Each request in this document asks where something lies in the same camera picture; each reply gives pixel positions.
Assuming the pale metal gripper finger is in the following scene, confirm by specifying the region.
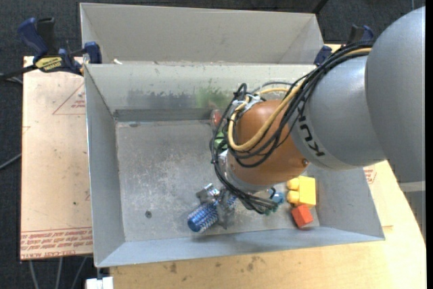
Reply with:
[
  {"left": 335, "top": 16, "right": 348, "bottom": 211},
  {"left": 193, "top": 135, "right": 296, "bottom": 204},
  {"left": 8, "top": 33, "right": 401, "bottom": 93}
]
[
  {"left": 216, "top": 206, "right": 235, "bottom": 230},
  {"left": 196, "top": 183, "right": 221, "bottom": 203}
]

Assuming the blue spiked hair roller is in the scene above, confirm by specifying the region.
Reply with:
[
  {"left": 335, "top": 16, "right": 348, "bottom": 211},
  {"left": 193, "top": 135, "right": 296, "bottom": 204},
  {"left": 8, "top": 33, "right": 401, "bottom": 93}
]
[{"left": 187, "top": 194, "right": 237, "bottom": 234}]

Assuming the green toy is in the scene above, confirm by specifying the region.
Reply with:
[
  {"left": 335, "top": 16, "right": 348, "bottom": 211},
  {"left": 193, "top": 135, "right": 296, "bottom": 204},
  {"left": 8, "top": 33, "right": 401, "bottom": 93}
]
[{"left": 211, "top": 130, "right": 229, "bottom": 153}]

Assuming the grey metal bin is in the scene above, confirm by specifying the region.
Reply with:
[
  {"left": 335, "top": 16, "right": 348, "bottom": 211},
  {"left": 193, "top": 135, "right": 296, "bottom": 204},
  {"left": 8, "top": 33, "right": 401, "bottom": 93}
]
[{"left": 79, "top": 2, "right": 386, "bottom": 269}]

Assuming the red ball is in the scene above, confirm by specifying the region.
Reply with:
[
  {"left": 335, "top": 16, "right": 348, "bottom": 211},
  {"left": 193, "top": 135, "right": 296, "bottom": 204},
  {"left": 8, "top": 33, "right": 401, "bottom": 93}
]
[{"left": 209, "top": 109, "right": 223, "bottom": 129}]

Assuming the orange-red cube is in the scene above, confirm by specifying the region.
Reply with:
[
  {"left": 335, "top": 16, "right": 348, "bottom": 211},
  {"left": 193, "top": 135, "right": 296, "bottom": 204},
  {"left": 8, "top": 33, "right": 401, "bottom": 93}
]
[{"left": 291, "top": 204, "right": 315, "bottom": 229}]

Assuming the yellow toy building block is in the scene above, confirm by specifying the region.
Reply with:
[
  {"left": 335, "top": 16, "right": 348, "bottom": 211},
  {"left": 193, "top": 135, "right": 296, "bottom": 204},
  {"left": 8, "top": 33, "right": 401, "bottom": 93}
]
[{"left": 286, "top": 175, "right": 317, "bottom": 208}]

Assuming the brown cardboard board red print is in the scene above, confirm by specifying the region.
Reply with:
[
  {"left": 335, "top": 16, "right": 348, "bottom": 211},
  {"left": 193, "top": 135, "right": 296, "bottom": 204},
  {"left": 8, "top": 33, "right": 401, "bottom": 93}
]
[{"left": 20, "top": 55, "right": 395, "bottom": 262}]

